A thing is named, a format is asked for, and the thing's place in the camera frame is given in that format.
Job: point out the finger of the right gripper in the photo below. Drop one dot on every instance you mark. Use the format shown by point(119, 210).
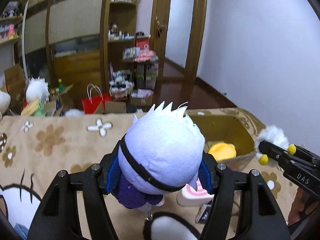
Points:
point(272, 154)
point(303, 155)

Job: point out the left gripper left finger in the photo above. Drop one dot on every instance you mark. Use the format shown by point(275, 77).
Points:
point(74, 205)

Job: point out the white fluffy plush keychain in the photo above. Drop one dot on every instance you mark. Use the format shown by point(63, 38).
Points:
point(276, 136)

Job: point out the pink swirl roll cushion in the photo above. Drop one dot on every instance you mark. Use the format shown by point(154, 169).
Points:
point(189, 197)

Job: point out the white-haired plush doll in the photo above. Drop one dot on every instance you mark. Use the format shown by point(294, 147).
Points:
point(160, 154)

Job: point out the person's right hand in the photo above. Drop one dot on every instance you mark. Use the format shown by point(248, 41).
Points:
point(298, 207)

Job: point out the brown cardboard box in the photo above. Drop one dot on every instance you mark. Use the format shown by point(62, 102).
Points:
point(234, 126)

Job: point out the yellow plush toy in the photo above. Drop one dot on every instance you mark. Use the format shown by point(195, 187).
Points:
point(222, 151)

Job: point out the small black box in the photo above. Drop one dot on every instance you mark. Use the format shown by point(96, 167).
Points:
point(203, 214)

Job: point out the green frog plush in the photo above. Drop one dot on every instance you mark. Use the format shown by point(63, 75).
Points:
point(35, 108)

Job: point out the red paper shopping bag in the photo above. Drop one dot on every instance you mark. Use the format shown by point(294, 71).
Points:
point(95, 101)

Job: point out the green glass bottle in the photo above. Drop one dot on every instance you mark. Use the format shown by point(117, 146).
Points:
point(61, 86)

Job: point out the cream cat plush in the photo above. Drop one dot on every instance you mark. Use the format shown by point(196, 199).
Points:
point(5, 100)

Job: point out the white round plush doll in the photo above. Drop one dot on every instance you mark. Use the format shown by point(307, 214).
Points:
point(37, 90)

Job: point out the small cardboard box on floor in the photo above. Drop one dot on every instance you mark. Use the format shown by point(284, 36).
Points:
point(141, 97)

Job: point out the small black side table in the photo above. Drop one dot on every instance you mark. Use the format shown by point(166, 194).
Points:
point(144, 73)

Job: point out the open cardboard box on floor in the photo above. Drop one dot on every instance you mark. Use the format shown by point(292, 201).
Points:
point(15, 84)

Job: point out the wicker basket with toys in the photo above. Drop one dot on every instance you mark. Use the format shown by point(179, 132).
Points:
point(121, 84)

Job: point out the pink clothes pile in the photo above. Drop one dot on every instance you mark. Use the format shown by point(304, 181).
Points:
point(146, 56)

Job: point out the wooden door with glass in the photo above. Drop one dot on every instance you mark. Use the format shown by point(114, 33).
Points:
point(177, 28)

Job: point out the red gift box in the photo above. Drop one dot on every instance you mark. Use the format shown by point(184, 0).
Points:
point(142, 42)

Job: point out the wooden wardrobe cabinet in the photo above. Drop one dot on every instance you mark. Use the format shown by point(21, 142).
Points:
point(73, 42)

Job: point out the wooden figure shelf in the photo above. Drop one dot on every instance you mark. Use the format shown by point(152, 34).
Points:
point(12, 29)

